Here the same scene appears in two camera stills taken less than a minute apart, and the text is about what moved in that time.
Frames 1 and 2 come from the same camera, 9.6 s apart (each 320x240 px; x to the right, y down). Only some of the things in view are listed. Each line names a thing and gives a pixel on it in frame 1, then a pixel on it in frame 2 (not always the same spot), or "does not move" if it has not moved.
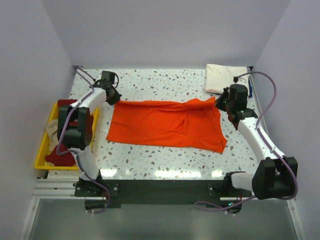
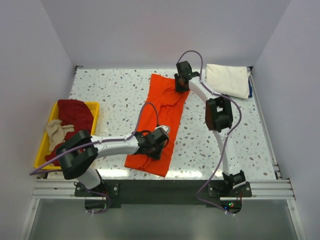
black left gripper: [116, 99] → [157, 156]
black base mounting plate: [158, 192] does not move
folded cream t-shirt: [219, 77] does not move
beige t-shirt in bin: [51, 130] does not move
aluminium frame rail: [57, 189] does not move
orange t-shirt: [195, 124] → [170, 105]
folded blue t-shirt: [250, 87] does not move
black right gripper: [218, 103] → [178, 89]
